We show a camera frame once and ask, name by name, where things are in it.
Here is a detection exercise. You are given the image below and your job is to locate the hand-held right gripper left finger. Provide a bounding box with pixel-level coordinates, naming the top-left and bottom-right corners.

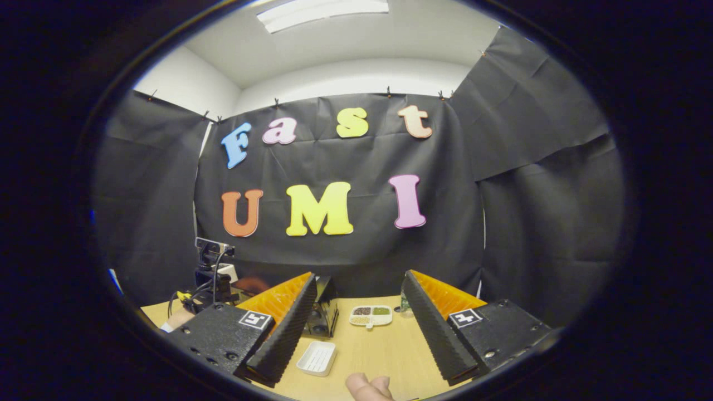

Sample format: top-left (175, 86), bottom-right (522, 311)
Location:
top-left (166, 272), bottom-right (318, 389)

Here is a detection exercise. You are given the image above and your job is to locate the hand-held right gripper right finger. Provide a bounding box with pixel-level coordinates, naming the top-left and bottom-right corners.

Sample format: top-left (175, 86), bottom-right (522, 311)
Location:
top-left (401, 270), bottom-right (553, 387)

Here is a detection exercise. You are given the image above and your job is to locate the black electric oven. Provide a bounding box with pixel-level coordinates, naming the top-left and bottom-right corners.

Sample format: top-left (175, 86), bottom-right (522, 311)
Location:
top-left (231, 275), bottom-right (339, 339)

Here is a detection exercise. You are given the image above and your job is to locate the white rectangular tray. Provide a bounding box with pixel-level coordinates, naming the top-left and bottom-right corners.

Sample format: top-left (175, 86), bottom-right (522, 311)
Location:
top-left (296, 341), bottom-right (338, 378)

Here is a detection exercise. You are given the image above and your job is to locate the white divided seasoning dish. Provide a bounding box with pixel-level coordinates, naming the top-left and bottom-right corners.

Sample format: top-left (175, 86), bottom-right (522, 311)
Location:
top-left (349, 305), bottom-right (394, 330)

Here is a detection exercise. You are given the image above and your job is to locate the long ceiling light panel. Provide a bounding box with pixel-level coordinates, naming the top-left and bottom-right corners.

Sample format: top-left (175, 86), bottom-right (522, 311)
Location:
top-left (256, 0), bottom-right (390, 34)

